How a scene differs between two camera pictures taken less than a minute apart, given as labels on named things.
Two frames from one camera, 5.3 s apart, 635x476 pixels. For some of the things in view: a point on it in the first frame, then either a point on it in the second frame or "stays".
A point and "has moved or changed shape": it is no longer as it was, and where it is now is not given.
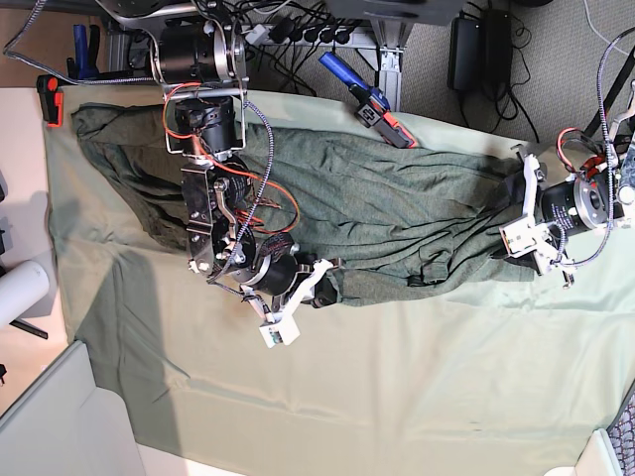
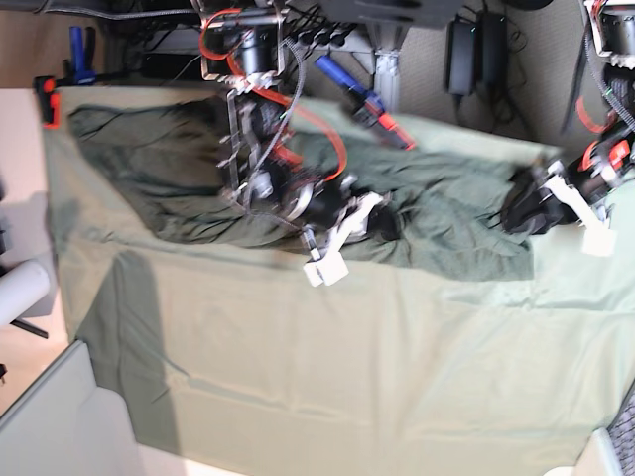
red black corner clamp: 51,99 stays
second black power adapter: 496,53 stays
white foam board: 65,425 stays
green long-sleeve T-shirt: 351,214 has moved or changed shape
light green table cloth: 497,372 stays
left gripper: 290,282 -> 332,209
